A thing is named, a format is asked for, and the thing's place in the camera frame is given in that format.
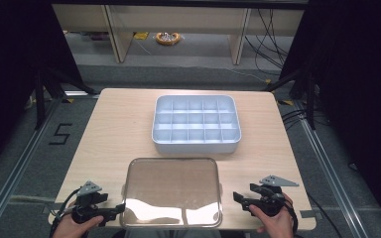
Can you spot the person's left hand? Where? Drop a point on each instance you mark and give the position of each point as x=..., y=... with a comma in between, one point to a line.
x=74, y=227

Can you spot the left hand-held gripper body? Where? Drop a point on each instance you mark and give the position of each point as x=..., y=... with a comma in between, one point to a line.
x=86, y=200

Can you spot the black curtain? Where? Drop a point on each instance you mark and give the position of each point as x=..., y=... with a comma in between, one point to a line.
x=360, y=82
x=10, y=66

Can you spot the aluminium floor rail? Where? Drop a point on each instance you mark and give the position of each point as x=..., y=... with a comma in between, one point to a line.
x=16, y=168
x=327, y=172

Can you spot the beige wooden shelf unit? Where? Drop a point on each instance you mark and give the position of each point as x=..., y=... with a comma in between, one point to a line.
x=178, y=20

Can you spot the white compartment organizer box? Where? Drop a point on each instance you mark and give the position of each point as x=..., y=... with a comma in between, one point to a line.
x=195, y=124

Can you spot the shiny metal tray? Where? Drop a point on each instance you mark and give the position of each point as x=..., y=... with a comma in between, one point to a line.
x=172, y=188

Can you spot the yellow flat item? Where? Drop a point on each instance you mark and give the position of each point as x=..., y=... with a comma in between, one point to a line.
x=141, y=35

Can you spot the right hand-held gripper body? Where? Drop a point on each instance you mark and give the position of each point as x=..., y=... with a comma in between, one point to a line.
x=271, y=200

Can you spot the person's right hand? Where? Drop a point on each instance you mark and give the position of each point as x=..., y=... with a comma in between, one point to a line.
x=274, y=224

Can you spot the black metal stand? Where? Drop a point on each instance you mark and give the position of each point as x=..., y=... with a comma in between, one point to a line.
x=40, y=99
x=309, y=99

